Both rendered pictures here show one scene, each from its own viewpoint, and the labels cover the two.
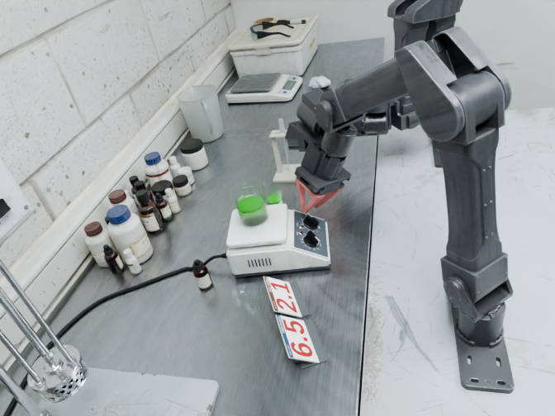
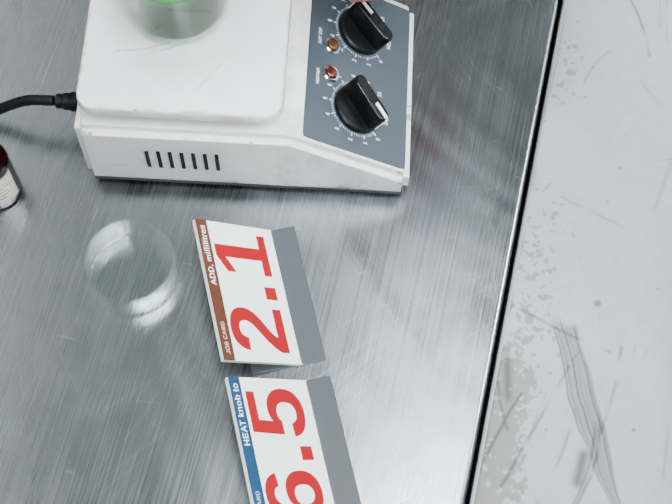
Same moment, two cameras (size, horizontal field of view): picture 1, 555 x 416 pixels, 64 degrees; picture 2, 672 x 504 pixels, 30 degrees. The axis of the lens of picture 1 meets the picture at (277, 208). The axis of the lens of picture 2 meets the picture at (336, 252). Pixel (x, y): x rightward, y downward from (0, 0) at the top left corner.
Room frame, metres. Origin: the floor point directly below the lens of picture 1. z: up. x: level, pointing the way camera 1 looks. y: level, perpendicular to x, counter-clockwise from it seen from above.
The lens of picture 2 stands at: (0.30, 0.01, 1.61)
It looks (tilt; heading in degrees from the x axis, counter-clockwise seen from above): 66 degrees down; 351
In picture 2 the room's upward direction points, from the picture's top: 3 degrees clockwise
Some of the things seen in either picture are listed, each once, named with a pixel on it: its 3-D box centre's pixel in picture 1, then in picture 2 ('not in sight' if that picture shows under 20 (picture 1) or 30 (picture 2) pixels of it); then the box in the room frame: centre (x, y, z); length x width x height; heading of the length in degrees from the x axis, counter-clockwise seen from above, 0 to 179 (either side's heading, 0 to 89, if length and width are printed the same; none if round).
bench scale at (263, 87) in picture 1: (264, 87); not in sight; (1.63, -0.04, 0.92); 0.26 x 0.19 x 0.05; 66
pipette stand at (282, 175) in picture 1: (286, 153); not in sight; (1.02, -0.05, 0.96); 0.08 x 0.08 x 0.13; 70
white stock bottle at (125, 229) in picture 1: (128, 234); not in sight; (0.81, 0.34, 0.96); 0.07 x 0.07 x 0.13
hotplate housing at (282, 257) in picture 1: (274, 239); (235, 70); (0.72, 0.02, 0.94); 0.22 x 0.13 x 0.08; 81
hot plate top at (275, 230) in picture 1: (258, 224); (188, 28); (0.72, 0.05, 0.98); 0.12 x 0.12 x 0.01; 81
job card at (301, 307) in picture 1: (286, 295); (259, 290); (0.58, 0.02, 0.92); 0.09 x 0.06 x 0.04; 7
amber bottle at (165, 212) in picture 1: (162, 205); not in sight; (0.94, 0.28, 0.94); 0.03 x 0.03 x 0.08
